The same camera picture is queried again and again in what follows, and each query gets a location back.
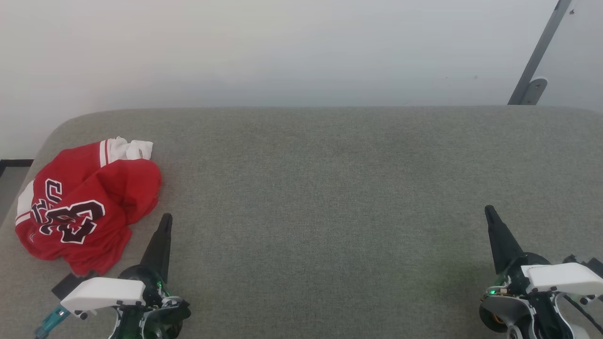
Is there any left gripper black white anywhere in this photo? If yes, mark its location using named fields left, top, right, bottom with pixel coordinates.
left=60, top=213, right=178, bottom=314

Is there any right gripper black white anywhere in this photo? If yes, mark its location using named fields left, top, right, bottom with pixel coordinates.
left=485, top=205, right=603, bottom=297

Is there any red white basketball jersey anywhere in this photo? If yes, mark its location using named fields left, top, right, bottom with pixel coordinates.
left=15, top=137, right=163, bottom=276

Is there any grey metal pole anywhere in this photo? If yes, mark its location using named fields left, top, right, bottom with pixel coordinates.
left=508, top=0, right=573, bottom=105

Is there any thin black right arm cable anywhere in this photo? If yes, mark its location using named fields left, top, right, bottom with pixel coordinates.
left=562, top=294, right=603, bottom=333

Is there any teal cable connector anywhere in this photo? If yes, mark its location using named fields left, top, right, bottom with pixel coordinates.
left=35, top=305, right=72, bottom=339

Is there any grey metal mounting bracket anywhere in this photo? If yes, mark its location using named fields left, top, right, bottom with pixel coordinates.
left=520, top=78, right=548, bottom=105

